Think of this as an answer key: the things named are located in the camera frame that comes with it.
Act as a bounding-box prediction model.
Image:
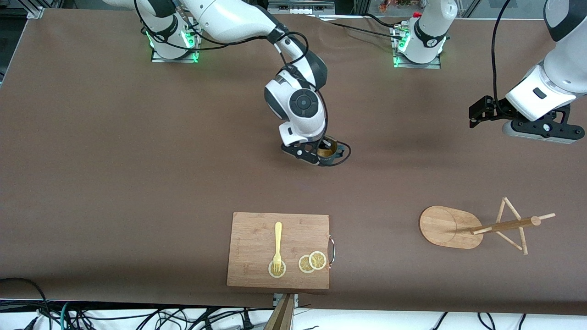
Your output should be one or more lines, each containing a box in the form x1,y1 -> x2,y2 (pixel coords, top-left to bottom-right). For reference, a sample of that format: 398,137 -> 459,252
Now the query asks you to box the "wooden cutting board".
227,212 -> 331,290

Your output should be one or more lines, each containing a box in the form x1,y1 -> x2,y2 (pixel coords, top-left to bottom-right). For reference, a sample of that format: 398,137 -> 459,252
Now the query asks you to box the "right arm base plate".
150,27 -> 201,63

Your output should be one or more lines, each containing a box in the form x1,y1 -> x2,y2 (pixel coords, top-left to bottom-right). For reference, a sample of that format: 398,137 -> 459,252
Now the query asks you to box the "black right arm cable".
133,0 -> 353,168

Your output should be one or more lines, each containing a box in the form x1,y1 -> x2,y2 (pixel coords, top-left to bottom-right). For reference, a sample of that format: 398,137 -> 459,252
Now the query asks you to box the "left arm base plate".
392,25 -> 443,69

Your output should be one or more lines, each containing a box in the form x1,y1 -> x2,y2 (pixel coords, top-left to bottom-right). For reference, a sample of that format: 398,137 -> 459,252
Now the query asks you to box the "colourful package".
380,0 -> 413,12

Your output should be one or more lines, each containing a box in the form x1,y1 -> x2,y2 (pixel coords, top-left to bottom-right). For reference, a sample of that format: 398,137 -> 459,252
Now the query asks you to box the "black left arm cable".
491,0 -> 512,107

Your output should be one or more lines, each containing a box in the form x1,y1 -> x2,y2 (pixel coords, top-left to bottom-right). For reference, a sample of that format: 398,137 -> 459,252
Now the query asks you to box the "wooden stand piece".
264,293 -> 295,330

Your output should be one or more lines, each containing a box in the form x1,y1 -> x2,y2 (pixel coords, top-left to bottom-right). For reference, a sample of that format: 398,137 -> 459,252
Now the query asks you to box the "metal bracket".
273,293 -> 299,308

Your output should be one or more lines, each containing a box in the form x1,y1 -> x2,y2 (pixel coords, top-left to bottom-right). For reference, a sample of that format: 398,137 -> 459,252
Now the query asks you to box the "grey power strip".
268,0 -> 335,14

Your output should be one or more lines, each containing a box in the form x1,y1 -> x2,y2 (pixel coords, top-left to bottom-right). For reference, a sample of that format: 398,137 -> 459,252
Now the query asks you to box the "teal cup yellow inside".
316,140 -> 341,167

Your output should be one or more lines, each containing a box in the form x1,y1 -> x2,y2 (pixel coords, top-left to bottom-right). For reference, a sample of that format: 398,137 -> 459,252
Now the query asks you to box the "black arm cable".
491,0 -> 512,107
133,0 -> 353,168

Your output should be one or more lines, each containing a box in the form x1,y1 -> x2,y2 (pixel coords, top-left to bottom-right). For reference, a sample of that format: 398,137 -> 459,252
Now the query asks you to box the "wooden cup rack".
419,197 -> 556,256

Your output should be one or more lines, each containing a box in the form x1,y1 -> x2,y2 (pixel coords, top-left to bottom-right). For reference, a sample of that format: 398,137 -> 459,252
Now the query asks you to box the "yellow plastic fork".
272,222 -> 283,272

